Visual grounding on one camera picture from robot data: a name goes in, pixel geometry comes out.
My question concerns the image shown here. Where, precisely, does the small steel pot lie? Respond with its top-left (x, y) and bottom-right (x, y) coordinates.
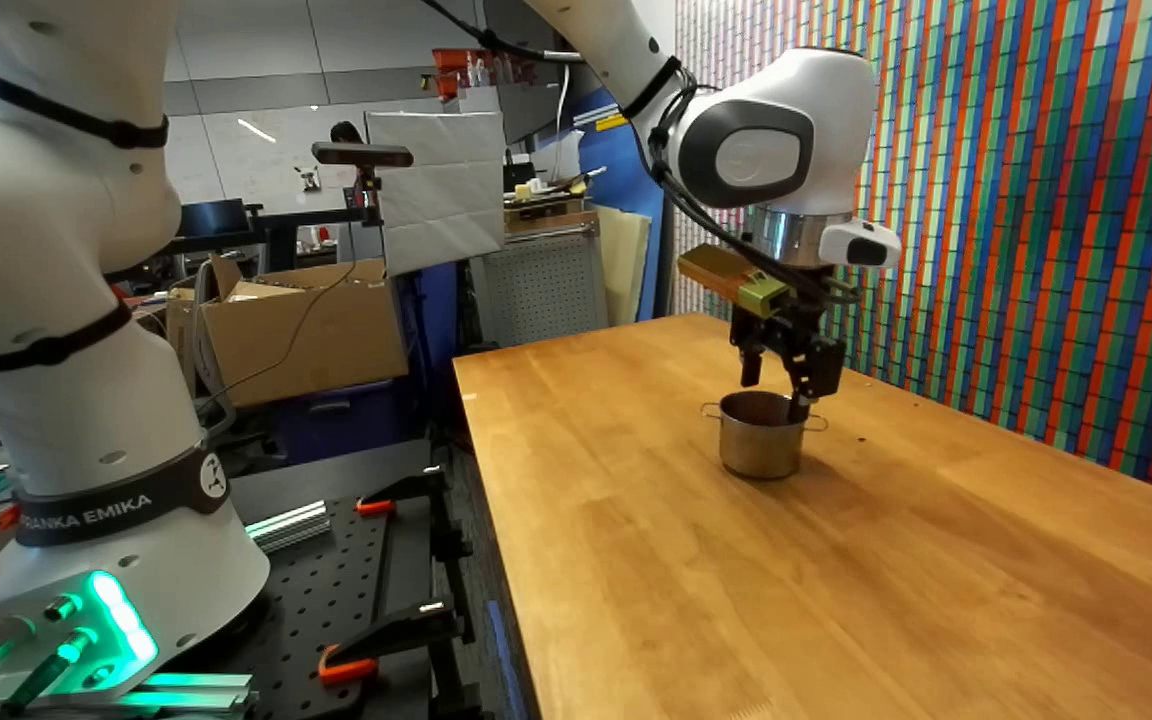
top-left (710, 386), bottom-right (812, 485)

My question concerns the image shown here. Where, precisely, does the brown cardboard box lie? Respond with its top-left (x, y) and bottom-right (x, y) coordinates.
top-left (162, 257), bottom-right (410, 413)

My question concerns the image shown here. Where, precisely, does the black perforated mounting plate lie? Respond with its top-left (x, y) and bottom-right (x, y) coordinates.
top-left (172, 496), bottom-right (440, 720)

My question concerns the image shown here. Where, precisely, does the blue column with yellow stripe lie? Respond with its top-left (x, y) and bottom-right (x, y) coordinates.
top-left (570, 84), bottom-right (672, 328)

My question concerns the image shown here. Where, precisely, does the black camera on tripod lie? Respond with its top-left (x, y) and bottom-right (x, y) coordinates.
top-left (306, 135), bottom-right (419, 216)

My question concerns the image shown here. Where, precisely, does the orange black bar clamp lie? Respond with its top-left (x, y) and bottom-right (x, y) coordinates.
top-left (310, 599), bottom-right (464, 691)
top-left (350, 464), bottom-right (450, 525)

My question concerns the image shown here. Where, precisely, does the white panel board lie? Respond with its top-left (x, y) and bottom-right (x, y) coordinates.
top-left (358, 103), bottom-right (512, 280)

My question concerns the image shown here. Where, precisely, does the green lit aluminium base frame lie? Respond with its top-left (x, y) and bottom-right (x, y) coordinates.
top-left (0, 568), bottom-right (256, 720)

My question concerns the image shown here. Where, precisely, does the aluminium extrusion bar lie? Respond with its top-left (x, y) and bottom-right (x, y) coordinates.
top-left (241, 496), bottom-right (336, 555)

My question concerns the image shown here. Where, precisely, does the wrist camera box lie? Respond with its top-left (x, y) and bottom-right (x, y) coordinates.
top-left (675, 239), bottom-right (797, 324)

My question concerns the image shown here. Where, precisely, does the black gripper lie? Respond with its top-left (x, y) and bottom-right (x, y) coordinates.
top-left (729, 280), bottom-right (852, 416)

